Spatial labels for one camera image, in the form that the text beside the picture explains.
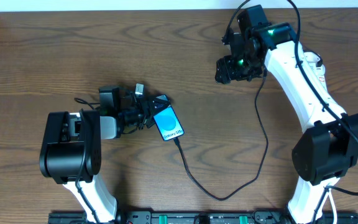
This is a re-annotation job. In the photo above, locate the black charger cable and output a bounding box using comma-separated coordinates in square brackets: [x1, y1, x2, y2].
[173, 49, 324, 202]

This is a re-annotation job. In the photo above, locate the blue smartphone lit screen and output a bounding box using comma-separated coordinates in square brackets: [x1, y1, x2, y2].
[154, 106, 185, 141]

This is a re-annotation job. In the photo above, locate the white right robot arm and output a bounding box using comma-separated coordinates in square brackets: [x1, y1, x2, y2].
[215, 5, 358, 223]

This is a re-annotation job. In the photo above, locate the white power strip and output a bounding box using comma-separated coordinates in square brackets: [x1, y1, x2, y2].
[304, 50, 326, 88]

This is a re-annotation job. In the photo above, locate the white power cord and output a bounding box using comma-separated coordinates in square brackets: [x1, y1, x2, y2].
[326, 191, 339, 224]

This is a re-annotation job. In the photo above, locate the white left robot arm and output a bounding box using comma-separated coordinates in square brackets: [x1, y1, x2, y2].
[39, 83, 170, 223]

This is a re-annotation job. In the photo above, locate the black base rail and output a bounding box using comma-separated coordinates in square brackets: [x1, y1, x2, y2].
[47, 210, 358, 224]

